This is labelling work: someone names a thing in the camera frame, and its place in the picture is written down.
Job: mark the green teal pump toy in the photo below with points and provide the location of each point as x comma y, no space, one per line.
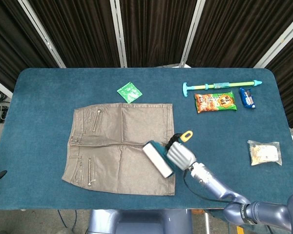
219,85

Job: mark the orange green snack bag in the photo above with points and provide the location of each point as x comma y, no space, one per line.
215,102

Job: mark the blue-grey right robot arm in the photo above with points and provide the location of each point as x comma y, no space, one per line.
217,185

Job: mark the blue table cloth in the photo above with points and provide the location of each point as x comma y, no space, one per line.
39,122

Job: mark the shiny grey-brown skirt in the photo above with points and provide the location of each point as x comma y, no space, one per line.
127,122

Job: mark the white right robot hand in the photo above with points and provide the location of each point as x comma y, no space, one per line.
182,156

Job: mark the teal white lint roller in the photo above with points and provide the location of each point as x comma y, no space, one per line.
156,158

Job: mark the dark folding screen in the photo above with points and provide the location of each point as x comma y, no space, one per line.
156,29

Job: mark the clear bag with beige contents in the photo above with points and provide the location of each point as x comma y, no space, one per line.
263,152

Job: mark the blue-grey robot torso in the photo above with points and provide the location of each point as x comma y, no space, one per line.
141,221

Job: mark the blue cookie packet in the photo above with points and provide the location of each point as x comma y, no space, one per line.
246,97

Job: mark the green sachet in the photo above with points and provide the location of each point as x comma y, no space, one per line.
130,93

